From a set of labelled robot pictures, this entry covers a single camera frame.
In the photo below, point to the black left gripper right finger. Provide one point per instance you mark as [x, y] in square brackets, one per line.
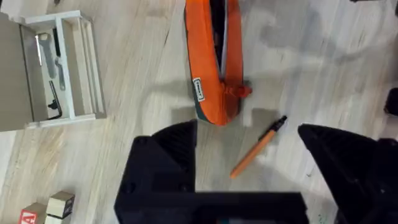
[348, 168]

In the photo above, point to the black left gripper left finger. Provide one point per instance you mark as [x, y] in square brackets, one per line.
[161, 161]

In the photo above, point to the orange pen with black cap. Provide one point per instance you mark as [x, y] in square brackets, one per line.
[255, 149]

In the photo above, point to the orange zip bag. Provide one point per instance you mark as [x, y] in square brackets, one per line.
[214, 68]

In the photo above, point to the black object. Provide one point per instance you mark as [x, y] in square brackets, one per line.
[392, 102]

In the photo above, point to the white tool box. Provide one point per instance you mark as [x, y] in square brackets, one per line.
[46, 71]

